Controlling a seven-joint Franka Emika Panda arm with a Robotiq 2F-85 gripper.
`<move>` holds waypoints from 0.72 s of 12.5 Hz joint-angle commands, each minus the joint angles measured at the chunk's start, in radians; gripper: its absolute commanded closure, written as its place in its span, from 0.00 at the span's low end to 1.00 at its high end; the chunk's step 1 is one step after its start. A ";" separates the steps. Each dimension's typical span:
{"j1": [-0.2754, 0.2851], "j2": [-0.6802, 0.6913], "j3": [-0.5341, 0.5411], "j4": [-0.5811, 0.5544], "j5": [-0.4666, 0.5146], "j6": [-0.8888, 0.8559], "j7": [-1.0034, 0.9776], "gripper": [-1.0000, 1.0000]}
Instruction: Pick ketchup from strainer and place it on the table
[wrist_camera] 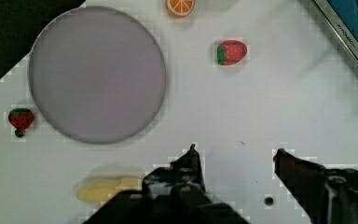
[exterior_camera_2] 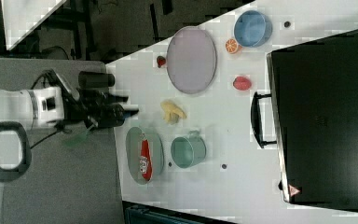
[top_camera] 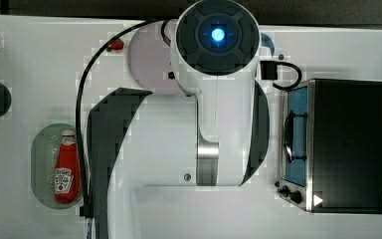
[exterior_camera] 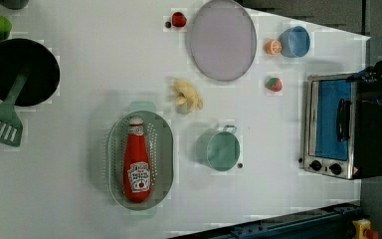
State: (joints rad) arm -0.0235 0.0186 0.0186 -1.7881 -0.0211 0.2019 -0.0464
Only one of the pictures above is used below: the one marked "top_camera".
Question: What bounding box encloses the black toaster oven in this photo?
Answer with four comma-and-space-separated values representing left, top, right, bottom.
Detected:
276, 79, 382, 214

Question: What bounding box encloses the red plush ketchup bottle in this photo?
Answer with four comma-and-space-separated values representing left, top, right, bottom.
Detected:
54, 129, 80, 203

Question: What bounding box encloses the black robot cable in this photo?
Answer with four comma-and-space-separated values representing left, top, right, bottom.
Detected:
75, 19, 177, 218

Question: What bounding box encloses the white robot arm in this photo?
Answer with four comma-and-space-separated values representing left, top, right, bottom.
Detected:
87, 0, 270, 239

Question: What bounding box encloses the blue bowl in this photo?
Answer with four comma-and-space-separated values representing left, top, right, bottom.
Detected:
261, 33, 275, 56

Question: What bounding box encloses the grey round plate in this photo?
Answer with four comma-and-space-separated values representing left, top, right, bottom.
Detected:
127, 21, 182, 95

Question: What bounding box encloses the red plush strawberry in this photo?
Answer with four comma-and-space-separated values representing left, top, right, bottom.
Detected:
106, 39, 124, 52

